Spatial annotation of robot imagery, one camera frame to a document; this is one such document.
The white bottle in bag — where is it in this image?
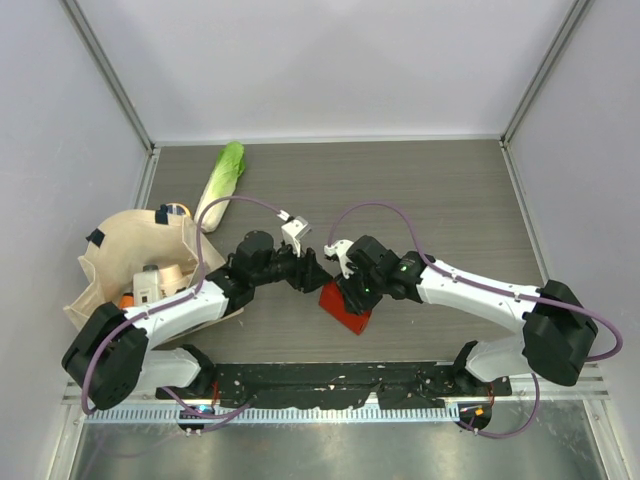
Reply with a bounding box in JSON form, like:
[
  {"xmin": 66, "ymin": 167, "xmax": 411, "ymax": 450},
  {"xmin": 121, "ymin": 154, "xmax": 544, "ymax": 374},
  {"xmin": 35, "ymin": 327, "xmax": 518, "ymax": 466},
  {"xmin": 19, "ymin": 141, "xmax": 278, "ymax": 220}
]
[{"xmin": 133, "ymin": 264, "xmax": 162, "ymax": 306}]

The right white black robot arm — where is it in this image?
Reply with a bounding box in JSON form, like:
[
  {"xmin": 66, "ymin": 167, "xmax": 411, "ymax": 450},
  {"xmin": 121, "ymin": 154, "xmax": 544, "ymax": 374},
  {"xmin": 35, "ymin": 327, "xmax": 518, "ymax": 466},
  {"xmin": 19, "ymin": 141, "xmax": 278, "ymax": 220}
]
[{"xmin": 324, "ymin": 235, "xmax": 598, "ymax": 395}]

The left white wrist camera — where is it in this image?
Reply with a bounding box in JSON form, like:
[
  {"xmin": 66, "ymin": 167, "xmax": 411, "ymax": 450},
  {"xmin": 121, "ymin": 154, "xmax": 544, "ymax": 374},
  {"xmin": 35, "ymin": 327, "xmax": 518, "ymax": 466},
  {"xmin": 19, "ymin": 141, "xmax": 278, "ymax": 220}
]
[{"xmin": 277, "ymin": 210, "xmax": 311, "ymax": 258}]

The beige printed tote bag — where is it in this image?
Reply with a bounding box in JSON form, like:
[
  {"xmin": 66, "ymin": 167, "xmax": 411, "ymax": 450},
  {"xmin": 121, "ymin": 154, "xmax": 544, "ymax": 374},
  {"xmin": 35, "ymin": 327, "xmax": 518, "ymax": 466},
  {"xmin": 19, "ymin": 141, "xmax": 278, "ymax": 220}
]
[{"xmin": 64, "ymin": 209, "xmax": 225, "ymax": 331}]

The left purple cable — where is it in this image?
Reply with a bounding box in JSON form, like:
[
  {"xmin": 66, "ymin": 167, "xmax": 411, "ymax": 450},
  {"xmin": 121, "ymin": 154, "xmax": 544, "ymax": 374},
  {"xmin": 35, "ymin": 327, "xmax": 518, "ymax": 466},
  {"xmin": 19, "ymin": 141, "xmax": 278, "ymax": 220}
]
[{"xmin": 80, "ymin": 195, "xmax": 291, "ymax": 432}]

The white slotted cable duct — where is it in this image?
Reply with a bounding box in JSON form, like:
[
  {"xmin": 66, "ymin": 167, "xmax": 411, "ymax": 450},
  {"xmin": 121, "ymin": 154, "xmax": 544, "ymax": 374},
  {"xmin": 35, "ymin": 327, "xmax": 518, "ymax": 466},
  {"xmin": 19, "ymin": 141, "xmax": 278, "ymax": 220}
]
[{"xmin": 86, "ymin": 403, "xmax": 459, "ymax": 425}]

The orange item in bag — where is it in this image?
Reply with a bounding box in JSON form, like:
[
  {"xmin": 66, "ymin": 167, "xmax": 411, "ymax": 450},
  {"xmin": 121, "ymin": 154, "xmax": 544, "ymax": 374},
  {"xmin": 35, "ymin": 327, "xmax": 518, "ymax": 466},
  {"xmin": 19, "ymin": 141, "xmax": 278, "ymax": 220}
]
[{"xmin": 119, "ymin": 293, "xmax": 135, "ymax": 309}]

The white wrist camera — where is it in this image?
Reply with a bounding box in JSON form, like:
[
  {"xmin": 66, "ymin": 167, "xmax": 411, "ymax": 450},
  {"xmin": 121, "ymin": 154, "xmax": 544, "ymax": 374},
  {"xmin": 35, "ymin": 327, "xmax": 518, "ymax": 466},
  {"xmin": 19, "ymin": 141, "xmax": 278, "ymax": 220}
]
[
  {"xmin": 277, "ymin": 210, "xmax": 311, "ymax": 258},
  {"xmin": 323, "ymin": 239, "xmax": 356, "ymax": 279}
]

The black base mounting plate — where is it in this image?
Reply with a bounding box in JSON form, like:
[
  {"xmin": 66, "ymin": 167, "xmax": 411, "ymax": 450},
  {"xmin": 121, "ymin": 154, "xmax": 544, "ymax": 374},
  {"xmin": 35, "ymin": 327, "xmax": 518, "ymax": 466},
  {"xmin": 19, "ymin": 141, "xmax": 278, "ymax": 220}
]
[{"xmin": 173, "ymin": 362, "xmax": 512, "ymax": 410}]

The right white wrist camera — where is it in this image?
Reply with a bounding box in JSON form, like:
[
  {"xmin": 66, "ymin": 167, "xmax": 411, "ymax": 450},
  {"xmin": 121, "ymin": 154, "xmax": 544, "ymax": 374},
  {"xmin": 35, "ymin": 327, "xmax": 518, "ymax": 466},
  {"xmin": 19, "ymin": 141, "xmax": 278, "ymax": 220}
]
[{"xmin": 323, "ymin": 239, "xmax": 356, "ymax": 279}]

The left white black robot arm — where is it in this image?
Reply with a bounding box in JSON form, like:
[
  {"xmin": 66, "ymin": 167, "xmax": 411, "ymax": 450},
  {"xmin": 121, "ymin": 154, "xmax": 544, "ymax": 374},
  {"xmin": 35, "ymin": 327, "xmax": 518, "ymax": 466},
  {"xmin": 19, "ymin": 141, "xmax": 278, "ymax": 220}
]
[{"xmin": 61, "ymin": 231, "xmax": 332, "ymax": 414}]

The orange white item behind bag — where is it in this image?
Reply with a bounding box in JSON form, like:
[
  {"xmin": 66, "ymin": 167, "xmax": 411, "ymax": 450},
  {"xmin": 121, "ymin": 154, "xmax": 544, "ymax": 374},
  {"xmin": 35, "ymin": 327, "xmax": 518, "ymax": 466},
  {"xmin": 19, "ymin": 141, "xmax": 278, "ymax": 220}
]
[{"xmin": 159, "ymin": 202, "xmax": 192, "ymax": 218}]

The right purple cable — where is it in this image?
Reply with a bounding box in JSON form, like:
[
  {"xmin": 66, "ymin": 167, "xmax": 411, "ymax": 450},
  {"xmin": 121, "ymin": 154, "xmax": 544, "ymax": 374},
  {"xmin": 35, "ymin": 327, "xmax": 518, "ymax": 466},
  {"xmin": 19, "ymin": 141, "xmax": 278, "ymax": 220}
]
[{"xmin": 326, "ymin": 200, "xmax": 624, "ymax": 441}]

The napa cabbage toy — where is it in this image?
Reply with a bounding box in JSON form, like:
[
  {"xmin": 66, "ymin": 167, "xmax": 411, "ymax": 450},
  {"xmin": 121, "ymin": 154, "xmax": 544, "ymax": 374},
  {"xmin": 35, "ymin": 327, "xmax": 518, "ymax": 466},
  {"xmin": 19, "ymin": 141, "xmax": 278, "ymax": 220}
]
[{"xmin": 194, "ymin": 141, "xmax": 246, "ymax": 233}]

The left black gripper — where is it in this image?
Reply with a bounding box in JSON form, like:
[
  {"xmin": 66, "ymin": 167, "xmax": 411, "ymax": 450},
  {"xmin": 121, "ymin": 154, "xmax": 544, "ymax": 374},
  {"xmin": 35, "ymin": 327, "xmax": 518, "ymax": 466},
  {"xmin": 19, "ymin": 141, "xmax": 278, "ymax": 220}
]
[{"xmin": 251, "ymin": 237, "xmax": 332, "ymax": 292}]

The purple cable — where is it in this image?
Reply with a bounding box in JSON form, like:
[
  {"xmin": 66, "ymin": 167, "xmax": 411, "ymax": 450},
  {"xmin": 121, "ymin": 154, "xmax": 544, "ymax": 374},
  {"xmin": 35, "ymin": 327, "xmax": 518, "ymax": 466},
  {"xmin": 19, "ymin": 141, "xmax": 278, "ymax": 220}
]
[
  {"xmin": 326, "ymin": 200, "xmax": 624, "ymax": 441},
  {"xmin": 80, "ymin": 195, "xmax": 291, "ymax": 432}
]

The red paper box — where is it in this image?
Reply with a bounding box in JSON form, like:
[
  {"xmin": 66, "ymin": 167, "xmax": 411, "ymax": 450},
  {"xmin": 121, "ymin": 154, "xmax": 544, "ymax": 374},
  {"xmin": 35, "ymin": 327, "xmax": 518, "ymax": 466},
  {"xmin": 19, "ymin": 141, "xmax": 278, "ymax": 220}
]
[{"xmin": 319, "ymin": 281, "xmax": 372, "ymax": 335}]

